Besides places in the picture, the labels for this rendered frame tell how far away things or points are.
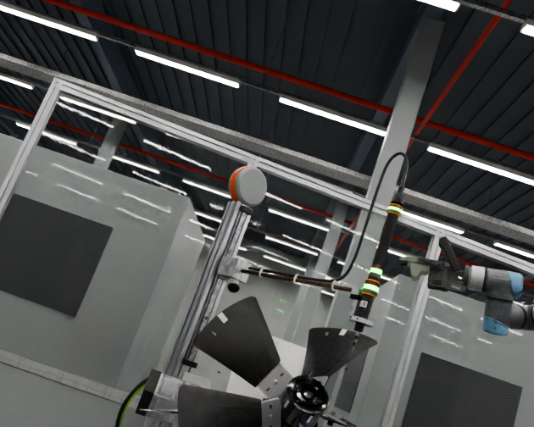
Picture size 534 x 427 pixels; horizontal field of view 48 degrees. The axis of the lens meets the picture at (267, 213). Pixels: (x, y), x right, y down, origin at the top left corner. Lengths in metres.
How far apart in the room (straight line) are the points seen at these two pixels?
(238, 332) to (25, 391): 0.96
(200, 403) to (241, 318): 0.33
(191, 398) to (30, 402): 0.99
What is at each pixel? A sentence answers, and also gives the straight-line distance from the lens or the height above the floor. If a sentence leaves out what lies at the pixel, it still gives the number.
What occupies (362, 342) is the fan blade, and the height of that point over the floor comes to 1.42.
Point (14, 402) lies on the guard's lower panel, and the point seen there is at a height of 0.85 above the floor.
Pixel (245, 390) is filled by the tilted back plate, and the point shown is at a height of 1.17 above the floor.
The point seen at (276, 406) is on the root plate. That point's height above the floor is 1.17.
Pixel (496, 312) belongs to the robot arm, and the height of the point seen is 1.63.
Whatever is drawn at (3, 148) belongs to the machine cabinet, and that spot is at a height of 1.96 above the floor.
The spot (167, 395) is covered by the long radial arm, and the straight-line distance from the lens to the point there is 1.72.
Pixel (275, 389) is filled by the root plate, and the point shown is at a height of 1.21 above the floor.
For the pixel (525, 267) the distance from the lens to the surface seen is 2.82.
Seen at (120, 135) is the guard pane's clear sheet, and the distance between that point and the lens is 2.51.
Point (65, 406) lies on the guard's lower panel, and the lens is 2.40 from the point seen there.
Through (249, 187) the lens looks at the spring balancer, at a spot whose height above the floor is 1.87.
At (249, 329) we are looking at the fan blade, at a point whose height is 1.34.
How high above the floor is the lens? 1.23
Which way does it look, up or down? 14 degrees up
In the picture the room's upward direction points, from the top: 20 degrees clockwise
